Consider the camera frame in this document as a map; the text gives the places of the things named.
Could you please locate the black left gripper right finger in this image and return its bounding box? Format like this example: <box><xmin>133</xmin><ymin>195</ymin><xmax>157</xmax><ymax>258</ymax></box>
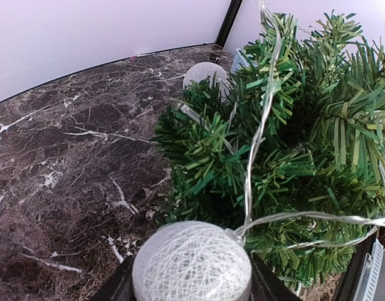
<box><xmin>249</xmin><ymin>254</ymin><xmax>301</xmax><ymax>301</ymax></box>

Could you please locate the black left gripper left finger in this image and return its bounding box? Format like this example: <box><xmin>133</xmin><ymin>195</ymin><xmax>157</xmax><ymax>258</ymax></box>
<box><xmin>90</xmin><ymin>257</ymin><xmax>136</xmax><ymax>301</ymax></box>

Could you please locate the clear string light garland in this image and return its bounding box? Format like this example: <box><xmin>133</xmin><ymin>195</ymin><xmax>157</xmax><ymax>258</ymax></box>
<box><xmin>132</xmin><ymin>1</ymin><xmax>385</xmax><ymax>300</ymax></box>

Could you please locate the small green christmas tree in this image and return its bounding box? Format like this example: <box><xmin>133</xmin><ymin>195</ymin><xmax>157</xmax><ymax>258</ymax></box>
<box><xmin>152</xmin><ymin>9</ymin><xmax>385</xmax><ymax>292</ymax></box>

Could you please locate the blue plastic basket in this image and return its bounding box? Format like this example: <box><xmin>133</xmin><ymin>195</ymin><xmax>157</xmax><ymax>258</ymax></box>
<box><xmin>230</xmin><ymin>48</ymin><xmax>250</xmax><ymax>74</ymax></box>

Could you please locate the white cable duct strip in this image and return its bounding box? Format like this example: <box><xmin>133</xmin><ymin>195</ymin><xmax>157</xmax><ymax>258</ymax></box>
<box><xmin>354</xmin><ymin>238</ymin><xmax>384</xmax><ymax>301</ymax></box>

